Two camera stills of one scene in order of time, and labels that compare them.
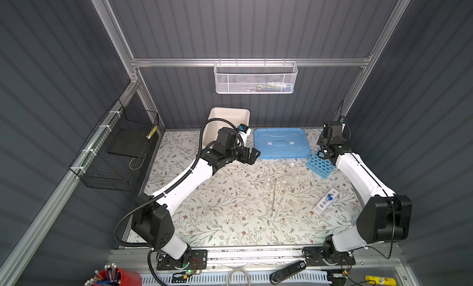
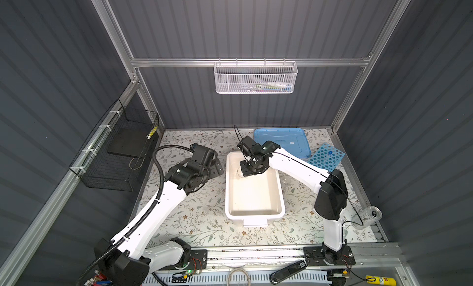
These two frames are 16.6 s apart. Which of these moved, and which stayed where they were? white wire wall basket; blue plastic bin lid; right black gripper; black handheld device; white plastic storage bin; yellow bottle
Moved: right black gripper; white plastic storage bin
Stayed: black handheld device; white wire wall basket; yellow bottle; blue plastic bin lid
